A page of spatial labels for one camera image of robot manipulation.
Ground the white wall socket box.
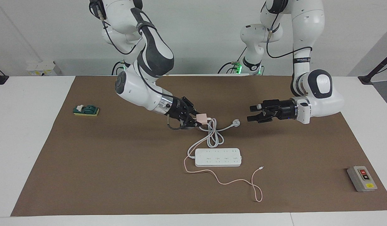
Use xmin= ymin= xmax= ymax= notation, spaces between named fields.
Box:
xmin=26 ymin=61 xmax=63 ymax=76

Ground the green knife switch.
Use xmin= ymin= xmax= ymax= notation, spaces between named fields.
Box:
xmin=73 ymin=105 xmax=100 ymax=117

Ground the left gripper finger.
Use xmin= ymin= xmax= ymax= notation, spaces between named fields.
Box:
xmin=249 ymin=100 xmax=280 ymax=112
xmin=247 ymin=112 xmax=276 ymax=124

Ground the white power strip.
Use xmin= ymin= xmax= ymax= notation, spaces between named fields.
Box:
xmin=195 ymin=148 xmax=242 ymax=167

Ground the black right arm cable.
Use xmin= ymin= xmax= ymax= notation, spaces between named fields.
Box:
xmin=90 ymin=0 xmax=185 ymax=130

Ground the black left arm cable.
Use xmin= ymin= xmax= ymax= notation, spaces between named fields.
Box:
xmin=266 ymin=13 xmax=313 ymax=59

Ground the brown table mat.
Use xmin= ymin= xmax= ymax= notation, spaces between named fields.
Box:
xmin=10 ymin=75 xmax=387 ymax=217

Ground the grey push-button switch box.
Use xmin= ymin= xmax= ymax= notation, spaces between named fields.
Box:
xmin=347 ymin=166 xmax=378 ymax=192

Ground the pink charger adapter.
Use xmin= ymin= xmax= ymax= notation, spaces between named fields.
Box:
xmin=196 ymin=114 xmax=213 ymax=125

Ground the pink charging cable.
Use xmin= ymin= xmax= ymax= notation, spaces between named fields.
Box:
xmin=183 ymin=121 xmax=264 ymax=202

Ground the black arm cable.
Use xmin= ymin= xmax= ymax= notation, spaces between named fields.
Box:
xmin=90 ymin=0 xmax=185 ymax=130
xmin=266 ymin=13 xmax=313 ymax=59

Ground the black base cable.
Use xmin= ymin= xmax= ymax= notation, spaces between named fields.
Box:
xmin=111 ymin=61 xmax=123 ymax=76
xmin=217 ymin=47 xmax=248 ymax=75

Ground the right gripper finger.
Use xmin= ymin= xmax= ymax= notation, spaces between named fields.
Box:
xmin=181 ymin=97 xmax=200 ymax=116
xmin=183 ymin=117 xmax=202 ymax=129

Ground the white power strip cord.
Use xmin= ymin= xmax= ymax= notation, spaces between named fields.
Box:
xmin=187 ymin=118 xmax=242 ymax=158

